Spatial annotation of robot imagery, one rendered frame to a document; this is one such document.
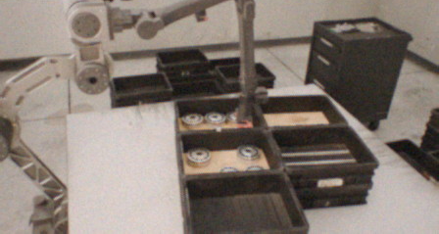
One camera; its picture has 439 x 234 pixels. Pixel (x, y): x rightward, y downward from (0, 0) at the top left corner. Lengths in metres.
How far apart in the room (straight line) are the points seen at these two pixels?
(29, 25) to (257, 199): 3.48
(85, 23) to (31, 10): 3.11
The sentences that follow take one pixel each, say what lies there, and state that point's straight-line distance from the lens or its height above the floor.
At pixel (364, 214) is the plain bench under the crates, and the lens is 1.85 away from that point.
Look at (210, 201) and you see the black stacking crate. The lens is 1.58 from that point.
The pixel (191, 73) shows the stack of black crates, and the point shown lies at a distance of 3.30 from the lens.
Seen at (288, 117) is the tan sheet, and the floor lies 0.83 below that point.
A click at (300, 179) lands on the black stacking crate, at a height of 0.87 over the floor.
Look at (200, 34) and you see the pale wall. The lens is 4.96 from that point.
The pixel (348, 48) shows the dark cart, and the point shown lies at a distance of 3.17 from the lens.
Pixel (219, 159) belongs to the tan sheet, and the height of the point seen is 0.83.
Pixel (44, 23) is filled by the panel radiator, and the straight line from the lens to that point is 4.58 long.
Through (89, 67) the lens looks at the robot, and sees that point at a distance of 1.76.
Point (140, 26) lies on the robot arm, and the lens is 1.46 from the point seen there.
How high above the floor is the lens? 1.91
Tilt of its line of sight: 30 degrees down
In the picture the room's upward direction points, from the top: 3 degrees clockwise
